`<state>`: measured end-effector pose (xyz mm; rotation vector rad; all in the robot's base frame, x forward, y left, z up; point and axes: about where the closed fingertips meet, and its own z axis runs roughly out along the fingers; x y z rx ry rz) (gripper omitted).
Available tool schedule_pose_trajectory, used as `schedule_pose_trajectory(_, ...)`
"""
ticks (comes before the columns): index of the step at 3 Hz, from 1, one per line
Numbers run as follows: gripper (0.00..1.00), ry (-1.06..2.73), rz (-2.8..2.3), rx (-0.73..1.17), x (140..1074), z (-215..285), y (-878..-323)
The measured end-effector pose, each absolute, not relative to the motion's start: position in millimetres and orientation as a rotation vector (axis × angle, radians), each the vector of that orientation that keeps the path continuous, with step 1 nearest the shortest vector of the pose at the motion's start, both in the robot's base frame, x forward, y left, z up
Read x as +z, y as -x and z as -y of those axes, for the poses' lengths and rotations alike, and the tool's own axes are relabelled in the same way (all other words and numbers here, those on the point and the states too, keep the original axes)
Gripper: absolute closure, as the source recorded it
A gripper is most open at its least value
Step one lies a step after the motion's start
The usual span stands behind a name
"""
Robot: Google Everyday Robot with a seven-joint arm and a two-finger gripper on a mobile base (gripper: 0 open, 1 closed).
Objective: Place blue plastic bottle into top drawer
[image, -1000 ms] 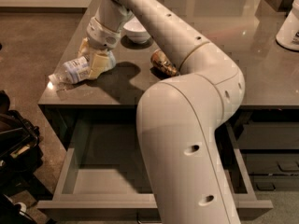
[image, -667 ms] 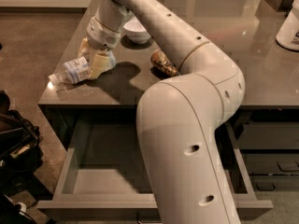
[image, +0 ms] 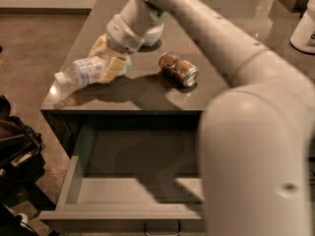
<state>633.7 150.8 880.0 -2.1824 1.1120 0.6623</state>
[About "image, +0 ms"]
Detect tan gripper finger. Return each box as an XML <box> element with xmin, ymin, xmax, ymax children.
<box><xmin>89</xmin><ymin>33</ymin><xmax>111</xmax><ymax>57</ymax></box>
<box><xmin>99</xmin><ymin>56</ymin><xmax>129</xmax><ymax>84</ymax></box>

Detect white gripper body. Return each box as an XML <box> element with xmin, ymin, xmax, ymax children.
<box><xmin>106</xmin><ymin>14</ymin><xmax>144</xmax><ymax>54</ymax></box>

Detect blue label plastic bottle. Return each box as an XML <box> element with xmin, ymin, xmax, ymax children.
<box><xmin>54</xmin><ymin>55</ymin><xmax>132</xmax><ymax>87</ymax></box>

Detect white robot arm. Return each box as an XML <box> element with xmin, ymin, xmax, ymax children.
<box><xmin>92</xmin><ymin>0</ymin><xmax>315</xmax><ymax>236</ymax></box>

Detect open grey top drawer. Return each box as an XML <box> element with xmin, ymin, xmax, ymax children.
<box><xmin>39</xmin><ymin>114</ymin><xmax>205</xmax><ymax>234</ymax></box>

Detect white ceramic bowl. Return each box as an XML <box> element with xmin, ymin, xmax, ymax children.
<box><xmin>144</xmin><ymin>24</ymin><xmax>164</xmax><ymax>46</ymax></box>

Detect brown soda can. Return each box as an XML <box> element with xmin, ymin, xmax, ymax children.
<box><xmin>158</xmin><ymin>52</ymin><xmax>199</xmax><ymax>88</ymax></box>

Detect white plastic container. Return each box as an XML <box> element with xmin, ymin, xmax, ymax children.
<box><xmin>289</xmin><ymin>0</ymin><xmax>315</xmax><ymax>54</ymax></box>

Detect metal drawer handle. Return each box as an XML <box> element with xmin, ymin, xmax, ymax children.
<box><xmin>143</xmin><ymin>221</ymin><xmax>181</xmax><ymax>236</ymax></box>

